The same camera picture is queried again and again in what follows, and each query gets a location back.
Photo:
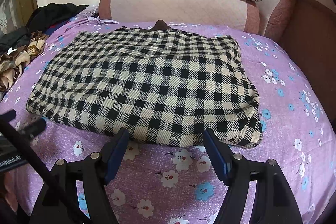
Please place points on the pink padded headboard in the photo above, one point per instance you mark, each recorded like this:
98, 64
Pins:
238, 14

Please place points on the black cream checked shirt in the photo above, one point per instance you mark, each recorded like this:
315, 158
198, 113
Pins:
165, 87

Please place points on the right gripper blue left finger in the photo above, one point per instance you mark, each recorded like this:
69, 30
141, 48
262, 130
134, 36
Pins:
113, 153

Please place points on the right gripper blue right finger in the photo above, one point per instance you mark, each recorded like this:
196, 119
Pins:
220, 156

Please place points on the purple floral bed sheet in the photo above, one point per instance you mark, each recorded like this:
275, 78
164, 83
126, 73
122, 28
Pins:
160, 184

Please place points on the brown beige patterned blanket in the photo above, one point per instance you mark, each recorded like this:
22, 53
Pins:
13, 64

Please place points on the wooden glass wardrobe door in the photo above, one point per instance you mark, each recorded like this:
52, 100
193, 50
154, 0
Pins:
15, 13

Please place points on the black garment pile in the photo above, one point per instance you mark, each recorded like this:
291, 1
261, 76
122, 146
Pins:
40, 20

